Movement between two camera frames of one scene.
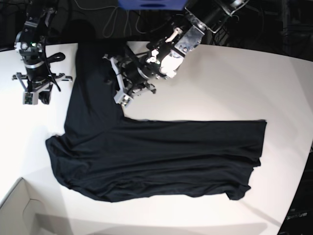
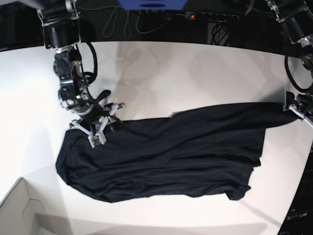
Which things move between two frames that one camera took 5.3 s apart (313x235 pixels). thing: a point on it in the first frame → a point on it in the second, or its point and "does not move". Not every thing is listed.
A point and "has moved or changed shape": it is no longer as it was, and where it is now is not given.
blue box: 152,5 does not move
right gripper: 133,77 → 302,105
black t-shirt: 102,156 has moved or changed shape
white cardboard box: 21,215 does not move
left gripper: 38,79 → 93,124
